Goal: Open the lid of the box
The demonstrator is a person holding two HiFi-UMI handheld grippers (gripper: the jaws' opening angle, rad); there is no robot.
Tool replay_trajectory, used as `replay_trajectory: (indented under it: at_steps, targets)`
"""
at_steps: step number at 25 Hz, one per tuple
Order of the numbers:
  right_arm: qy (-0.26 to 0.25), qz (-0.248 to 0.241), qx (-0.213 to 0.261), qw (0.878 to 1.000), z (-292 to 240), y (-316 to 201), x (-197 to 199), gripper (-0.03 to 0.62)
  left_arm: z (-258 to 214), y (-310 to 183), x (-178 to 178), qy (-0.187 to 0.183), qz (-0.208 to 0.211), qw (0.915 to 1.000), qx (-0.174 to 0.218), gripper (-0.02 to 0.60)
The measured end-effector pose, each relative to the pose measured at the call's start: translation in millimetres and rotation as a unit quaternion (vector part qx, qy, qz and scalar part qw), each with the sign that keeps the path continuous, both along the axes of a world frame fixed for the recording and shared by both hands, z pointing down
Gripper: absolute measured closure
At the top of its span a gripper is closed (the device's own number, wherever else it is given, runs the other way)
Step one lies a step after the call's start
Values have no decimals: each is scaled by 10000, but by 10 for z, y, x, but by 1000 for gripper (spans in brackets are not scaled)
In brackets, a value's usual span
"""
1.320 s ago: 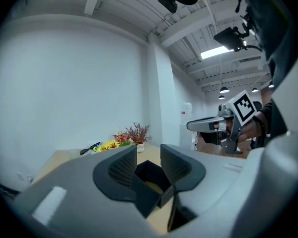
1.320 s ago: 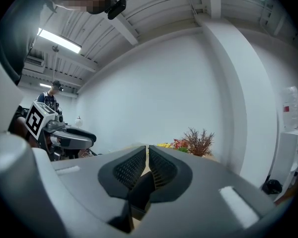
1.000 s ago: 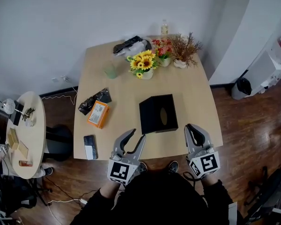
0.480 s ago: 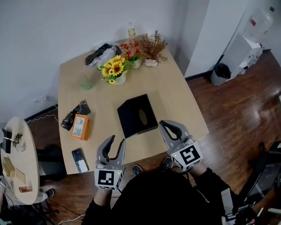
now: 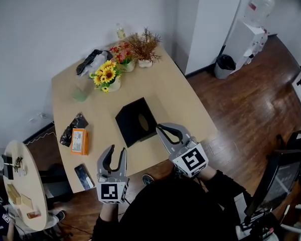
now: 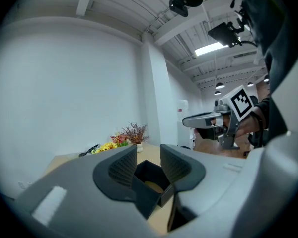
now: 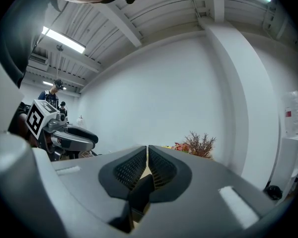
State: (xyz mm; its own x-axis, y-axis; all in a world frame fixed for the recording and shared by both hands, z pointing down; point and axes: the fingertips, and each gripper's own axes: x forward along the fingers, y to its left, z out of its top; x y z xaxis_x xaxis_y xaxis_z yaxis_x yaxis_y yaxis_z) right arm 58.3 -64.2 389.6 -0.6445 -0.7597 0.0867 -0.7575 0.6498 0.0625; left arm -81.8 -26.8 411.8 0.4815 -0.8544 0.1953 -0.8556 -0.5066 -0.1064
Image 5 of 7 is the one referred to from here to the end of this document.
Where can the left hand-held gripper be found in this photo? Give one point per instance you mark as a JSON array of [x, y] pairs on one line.
[[113, 191]]

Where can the grey bin with black bag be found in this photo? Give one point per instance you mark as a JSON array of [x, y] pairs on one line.
[[224, 66]]

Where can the black stool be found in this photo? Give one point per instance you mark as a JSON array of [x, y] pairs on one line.
[[55, 182]]

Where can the person's dark shoe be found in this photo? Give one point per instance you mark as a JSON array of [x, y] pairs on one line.
[[148, 179]]

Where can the person's black clothed body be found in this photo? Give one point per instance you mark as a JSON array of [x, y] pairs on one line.
[[175, 210]]

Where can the small orange packet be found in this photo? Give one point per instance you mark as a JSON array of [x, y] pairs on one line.
[[33, 214]]

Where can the black smartphone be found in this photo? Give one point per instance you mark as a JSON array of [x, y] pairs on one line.
[[84, 177]]

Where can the black mesh office chair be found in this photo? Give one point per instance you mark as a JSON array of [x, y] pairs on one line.
[[278, 179]]

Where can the small black plastic bag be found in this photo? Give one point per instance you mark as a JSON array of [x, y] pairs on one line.
[[74, 127]]

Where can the sunflower bouquet in white pot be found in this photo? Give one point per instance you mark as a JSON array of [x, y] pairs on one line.
[[108, 75]]

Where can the person's right forearm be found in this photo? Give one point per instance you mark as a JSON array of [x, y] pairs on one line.
[[215, 178]]

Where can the clear water jug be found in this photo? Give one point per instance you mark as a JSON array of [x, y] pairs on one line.
[[261, 6]]

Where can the clear plastic bottle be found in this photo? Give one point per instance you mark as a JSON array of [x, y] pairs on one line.
[[120, 31]]

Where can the small black box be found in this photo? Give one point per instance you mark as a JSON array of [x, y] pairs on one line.
[[7, 167]]

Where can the red flowers in white pot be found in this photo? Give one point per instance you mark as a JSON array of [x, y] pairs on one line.
[[123, 56]]

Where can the white water dispenser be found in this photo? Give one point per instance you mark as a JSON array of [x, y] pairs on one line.
[[243, 41]]

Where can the large black plastic bag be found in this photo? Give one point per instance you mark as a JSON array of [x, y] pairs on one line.
[[90, 61]]

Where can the round wooden side table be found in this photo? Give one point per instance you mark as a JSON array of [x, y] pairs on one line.
[[30, 184]]

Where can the green translucent cup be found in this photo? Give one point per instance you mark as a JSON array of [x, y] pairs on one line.
[[80, 95]]

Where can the brown dried plant in pot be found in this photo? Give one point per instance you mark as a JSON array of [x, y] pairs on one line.
[[143, 46]]

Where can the person's left forearm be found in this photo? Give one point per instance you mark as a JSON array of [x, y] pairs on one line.
[[110, 213]]

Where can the light wooden block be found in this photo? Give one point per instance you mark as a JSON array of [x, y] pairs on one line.
[[13, 194], [26, 201]]

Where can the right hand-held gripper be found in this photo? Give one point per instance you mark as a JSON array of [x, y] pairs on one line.
[[190, 159]]

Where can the orange cardboard packet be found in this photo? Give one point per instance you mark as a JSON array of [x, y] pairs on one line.
[[79, 142]]

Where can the black box with lid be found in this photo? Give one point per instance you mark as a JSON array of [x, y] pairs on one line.
[[131, 122]]

